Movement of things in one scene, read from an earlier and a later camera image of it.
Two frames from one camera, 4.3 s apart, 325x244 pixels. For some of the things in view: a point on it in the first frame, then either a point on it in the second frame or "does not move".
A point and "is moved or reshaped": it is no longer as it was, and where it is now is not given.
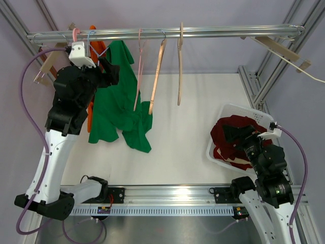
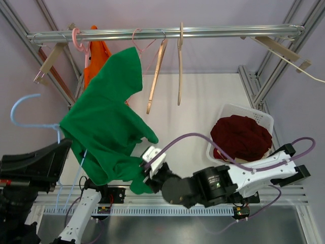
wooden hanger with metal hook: x=163 y=44 does not move
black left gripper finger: x=111 y=71 → x=49 y=160
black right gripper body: x=252 y=146 → x=155 y=184
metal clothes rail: x=166 y=33 does not move
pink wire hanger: x=141 y=46 → x=139 y=52
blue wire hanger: x=98 y=55 → x=57 y=125
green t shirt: x=118 y=108 is moved or reshaped
